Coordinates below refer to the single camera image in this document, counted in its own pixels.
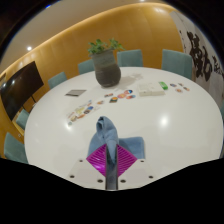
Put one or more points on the white flat box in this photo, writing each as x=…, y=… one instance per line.
x=150, y=89

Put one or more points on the grey booklet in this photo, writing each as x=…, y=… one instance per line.
x=75, y=92

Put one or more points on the small green box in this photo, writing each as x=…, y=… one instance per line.
x=163, y=85

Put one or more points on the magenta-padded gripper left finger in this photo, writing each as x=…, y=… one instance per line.
x=96, y=161

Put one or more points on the white calligraphy folding screen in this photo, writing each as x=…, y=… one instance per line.
x=200, y=55

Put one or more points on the group of teal chairs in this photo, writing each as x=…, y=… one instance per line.
x=176, y=63

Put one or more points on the blue towel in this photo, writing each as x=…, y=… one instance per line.
x=107, y=133

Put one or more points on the round recessed ceiling light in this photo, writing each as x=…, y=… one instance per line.
x=29, y=48

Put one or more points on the black wall television screen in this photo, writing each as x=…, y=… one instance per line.
x=20, y=88

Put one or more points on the colourful sticker sheet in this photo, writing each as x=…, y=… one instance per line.
x=80, y=111

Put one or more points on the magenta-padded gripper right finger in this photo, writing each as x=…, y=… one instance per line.
x=126, y=161

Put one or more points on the potted plant in grey pot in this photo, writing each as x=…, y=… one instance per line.
x=106, y=70

